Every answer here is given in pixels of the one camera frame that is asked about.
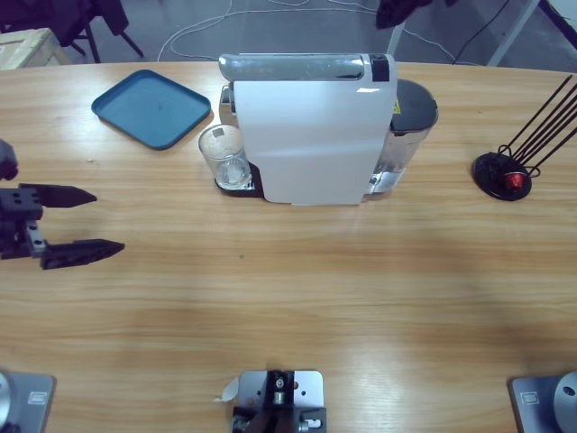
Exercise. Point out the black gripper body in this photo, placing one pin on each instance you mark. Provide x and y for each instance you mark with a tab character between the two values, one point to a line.
18	236

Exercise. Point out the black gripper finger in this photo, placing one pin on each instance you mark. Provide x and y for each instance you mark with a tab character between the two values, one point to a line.
81	252
399	11
54	197

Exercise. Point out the white capsule coffee machine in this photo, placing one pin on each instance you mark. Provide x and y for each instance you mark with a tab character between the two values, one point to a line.
311	135

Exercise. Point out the clear drinking glass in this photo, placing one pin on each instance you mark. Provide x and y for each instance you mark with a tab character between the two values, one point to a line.
223	155

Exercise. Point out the red coffee capsule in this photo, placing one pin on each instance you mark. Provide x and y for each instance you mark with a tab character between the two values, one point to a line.
514	181

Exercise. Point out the clear water tank black lid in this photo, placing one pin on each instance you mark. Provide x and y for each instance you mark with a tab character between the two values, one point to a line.
414	108

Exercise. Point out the blue plastic tray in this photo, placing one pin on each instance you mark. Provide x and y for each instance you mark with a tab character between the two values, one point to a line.
151	108

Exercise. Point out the wooden crate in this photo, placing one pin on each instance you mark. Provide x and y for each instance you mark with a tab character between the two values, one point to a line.
27	49

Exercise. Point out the black capsule holder with rods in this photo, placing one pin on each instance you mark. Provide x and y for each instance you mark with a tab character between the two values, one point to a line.
489	176

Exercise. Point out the black chair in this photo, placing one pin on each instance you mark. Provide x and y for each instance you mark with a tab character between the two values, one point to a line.
108	13

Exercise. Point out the white paper tab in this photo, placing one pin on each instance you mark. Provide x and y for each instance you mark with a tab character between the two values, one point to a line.
230	390

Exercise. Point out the white frame leg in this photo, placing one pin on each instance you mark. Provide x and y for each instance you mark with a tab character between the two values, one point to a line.
514	31
396	38

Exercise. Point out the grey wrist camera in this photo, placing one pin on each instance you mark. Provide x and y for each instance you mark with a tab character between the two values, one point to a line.
6	158

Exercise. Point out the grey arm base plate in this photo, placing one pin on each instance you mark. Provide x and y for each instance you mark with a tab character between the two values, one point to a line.
27	401
545	401

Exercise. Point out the black frame bar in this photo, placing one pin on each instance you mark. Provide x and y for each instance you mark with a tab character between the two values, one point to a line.
561	18

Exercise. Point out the centre metal base mount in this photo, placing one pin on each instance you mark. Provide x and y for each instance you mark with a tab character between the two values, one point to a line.
279	392

